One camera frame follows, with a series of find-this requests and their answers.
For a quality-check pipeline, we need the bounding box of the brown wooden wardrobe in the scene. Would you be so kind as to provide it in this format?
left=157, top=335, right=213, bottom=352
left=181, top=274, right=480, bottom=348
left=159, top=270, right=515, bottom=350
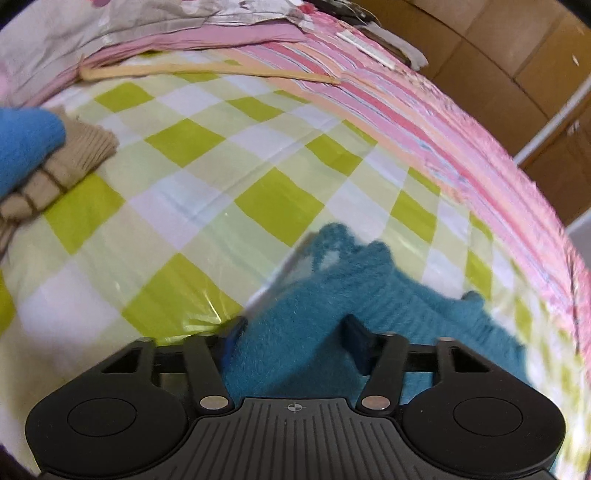
left=355, top=0, right=591, bottom=139

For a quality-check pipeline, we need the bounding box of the beige ribbed knit garment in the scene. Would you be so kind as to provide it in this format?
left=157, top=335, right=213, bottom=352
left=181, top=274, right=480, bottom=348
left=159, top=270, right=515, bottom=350
left=0, top=107, right=121, bottom=260

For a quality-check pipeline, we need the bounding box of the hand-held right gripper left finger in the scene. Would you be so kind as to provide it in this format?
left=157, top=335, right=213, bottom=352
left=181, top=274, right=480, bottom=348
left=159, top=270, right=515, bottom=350
left=99, top=316, right=249, bottom=412

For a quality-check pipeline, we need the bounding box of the blue knit garment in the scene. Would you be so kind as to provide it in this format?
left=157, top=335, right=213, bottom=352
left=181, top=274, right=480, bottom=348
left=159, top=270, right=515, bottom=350
left=0, top=106, right=66, bottom=198

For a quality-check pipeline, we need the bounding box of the teal flower-print sweater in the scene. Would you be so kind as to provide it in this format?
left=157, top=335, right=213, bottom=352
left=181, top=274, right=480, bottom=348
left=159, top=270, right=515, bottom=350
left=222, top=223, right=531, bottom=403

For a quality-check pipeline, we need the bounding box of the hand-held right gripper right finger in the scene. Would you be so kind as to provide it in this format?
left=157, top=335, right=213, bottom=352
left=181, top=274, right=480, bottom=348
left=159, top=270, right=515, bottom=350
left=338, top=314, right=493, bottom=413

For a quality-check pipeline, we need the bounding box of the green white checkered bed sheet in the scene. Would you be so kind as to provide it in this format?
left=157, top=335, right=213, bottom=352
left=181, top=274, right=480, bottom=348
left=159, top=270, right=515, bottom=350
left=0, top=48, right=587, bottom=476

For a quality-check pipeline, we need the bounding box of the white flat remote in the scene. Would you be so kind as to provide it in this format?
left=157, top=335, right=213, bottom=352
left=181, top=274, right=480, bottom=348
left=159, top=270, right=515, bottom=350
left=336, top=30, right=399, bottom=71

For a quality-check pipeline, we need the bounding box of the white pink printed pillow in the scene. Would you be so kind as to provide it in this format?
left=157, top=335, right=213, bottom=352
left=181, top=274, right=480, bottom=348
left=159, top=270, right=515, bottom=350
left=0, top=0, right=308, bottom=100

